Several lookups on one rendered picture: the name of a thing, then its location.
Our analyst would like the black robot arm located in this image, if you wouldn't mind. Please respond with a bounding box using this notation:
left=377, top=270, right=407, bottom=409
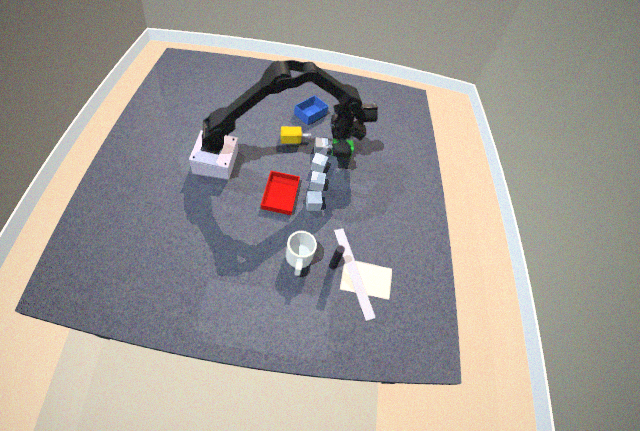
left=200, top=59, right=378, bottom=155

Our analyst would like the blue tray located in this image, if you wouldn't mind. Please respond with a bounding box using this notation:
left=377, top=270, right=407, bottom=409
left=293, top=95, right=329, bottom=125

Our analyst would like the white flat bar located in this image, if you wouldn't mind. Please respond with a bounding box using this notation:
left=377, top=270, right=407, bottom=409
left=334, top=229, right=375, bottom=320

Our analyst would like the red tray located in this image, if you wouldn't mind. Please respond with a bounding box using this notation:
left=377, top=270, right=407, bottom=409
left=261, top=171, right=300, bottom=215

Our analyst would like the yellow block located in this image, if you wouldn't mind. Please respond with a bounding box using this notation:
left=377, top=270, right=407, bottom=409
left=280, top=127, right=311, bottom=143

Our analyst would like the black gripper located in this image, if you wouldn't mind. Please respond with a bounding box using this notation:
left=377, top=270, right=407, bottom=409
left=331, top=114, right=353, bottom=158

